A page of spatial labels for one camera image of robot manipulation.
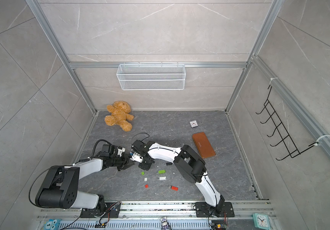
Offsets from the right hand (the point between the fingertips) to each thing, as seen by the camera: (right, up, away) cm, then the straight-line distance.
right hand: (147, 165), depth 90 cm
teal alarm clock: (+59, -21, -21) cm, 67 cm away
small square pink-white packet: (+34, +27, +19) cm, 47 cm away
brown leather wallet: (+38, +12, +7) cm, 40 cm away
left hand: (-6, +4, -2) cm, 8 cm away
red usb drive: (+17, -11, -9) cm, 22 cm away
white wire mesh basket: (+2, +60, +11) cm, 61 cm away
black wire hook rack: (+67, +19, -27) cm, 74 cm away
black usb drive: (+14, +1, 0) cm, 14 cm away
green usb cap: (-2, -4, -4) cm, 6 cm away
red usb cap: (+1, -10, -8) cm, 13 cm away
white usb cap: (0, -6, -7) cm, 9 cm away
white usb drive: (+10, -6, -6) cm, 13 cm away
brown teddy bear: (-23, +32, +17) cm, 43 cm away
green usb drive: (+10, -3, -2) cm, 10 cm away
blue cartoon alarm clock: (-43, -22, -22) cm, 53 cm away
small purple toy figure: (+12, -22, -23) cm, 34 cm away
